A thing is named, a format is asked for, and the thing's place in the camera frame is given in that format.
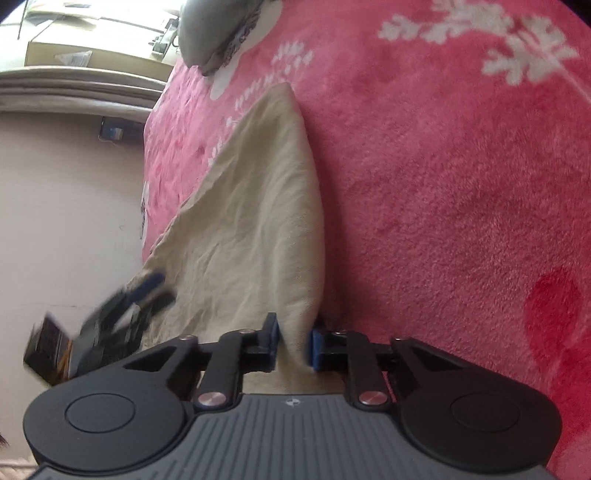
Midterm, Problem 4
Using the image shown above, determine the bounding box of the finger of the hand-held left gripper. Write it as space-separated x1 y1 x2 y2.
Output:
121 269 167 302
136 290 177 321

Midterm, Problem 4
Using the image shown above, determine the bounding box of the pink floral blanket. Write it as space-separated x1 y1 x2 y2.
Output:
141 0 591 480

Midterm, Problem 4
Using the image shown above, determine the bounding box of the light grey garment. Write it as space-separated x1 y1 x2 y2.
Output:
178 0 282 77

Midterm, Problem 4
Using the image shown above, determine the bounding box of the cardboard box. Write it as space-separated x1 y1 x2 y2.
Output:
25 16 178 70

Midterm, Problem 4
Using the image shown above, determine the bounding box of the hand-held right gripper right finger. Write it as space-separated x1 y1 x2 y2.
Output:
307 323 462 412

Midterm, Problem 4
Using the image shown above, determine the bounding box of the small dark device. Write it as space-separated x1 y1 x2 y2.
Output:
152 28 178 54

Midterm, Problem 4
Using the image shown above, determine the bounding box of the beige garment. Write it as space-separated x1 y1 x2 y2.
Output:
141 82 326 395

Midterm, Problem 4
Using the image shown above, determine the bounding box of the beige moulded ledge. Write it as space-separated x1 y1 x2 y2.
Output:
0 65 168 123

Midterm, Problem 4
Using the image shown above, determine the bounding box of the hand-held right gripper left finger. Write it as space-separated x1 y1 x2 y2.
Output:
122 312 282 412

